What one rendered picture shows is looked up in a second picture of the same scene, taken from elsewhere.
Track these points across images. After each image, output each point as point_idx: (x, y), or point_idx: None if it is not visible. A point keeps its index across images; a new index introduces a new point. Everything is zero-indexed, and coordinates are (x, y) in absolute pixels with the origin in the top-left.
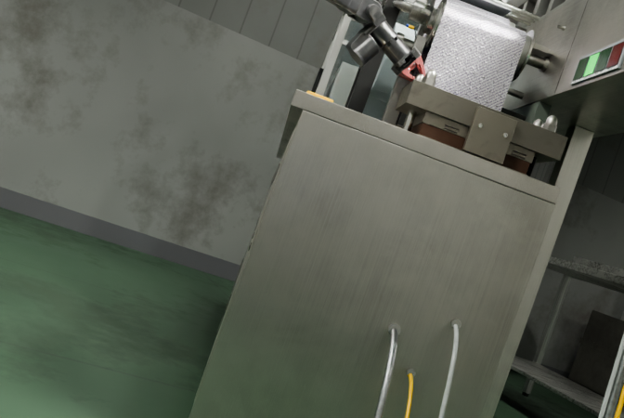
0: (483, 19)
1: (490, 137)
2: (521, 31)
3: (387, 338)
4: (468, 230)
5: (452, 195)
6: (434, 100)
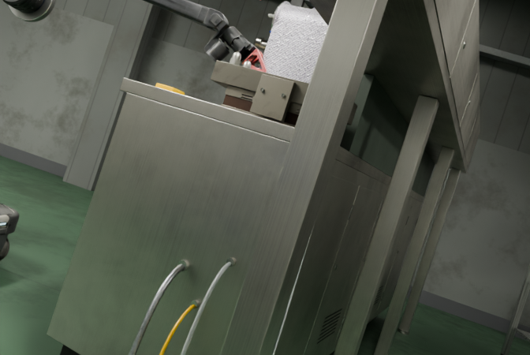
0: (312, 12)
1: (271, 99)
2: None
3: (180, 273)
4: (243, 179)
5: (230, 149)
6: (231, 75)
